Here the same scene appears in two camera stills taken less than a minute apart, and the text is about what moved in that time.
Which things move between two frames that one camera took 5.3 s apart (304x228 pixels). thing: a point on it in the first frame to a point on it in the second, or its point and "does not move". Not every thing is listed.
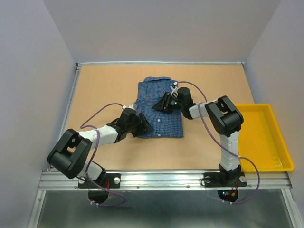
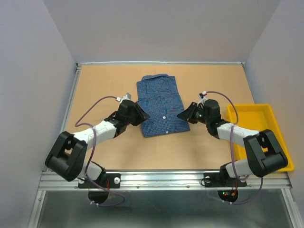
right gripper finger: [164, 104] to [188, 113]
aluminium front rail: [168, 180] does not move
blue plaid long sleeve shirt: [164, 125] does not move
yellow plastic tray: [262, 147] does not move
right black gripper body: [176, 104] to [200, 116]
